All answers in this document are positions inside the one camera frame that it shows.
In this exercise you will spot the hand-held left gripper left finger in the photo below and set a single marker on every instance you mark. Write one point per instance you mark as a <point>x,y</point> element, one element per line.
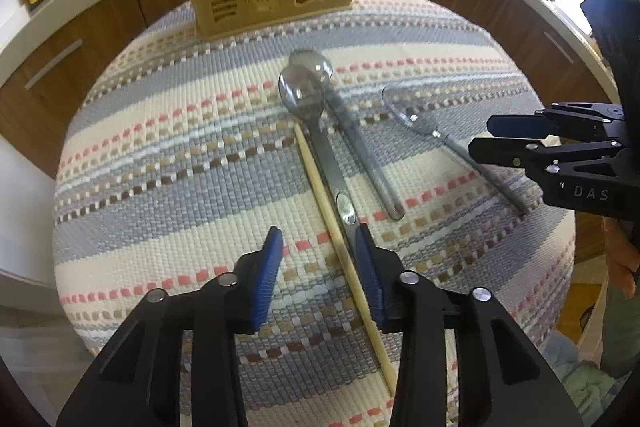
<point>265,277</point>

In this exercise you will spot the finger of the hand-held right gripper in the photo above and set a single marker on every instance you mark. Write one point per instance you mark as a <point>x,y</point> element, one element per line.
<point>520,125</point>
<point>500,152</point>

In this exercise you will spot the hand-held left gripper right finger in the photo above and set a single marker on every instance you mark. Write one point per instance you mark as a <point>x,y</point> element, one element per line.
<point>370,277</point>

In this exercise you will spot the wooden chopstick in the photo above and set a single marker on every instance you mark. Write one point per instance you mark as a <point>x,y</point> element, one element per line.
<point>325,202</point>

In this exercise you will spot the clear plastic spoon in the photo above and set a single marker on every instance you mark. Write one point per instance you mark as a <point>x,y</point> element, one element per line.
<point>325,157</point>
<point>415,122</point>

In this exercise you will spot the grey plastic spoon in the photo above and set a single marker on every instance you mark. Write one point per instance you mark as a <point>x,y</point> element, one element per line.
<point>370,167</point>

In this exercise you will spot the person's right hand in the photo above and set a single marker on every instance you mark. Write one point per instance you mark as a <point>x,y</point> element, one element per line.
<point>622,257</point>

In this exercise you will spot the striped woven table mat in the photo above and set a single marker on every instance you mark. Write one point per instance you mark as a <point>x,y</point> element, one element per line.
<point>175,187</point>

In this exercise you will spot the person's grey green clothing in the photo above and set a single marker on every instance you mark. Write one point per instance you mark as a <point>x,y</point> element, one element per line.
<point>620,337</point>

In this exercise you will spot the pale green cloth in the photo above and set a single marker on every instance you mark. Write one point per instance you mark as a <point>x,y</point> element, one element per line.
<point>580,377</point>

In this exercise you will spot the wooden kitchen cabinet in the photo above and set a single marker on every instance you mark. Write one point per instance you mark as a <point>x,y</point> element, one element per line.
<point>60,107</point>

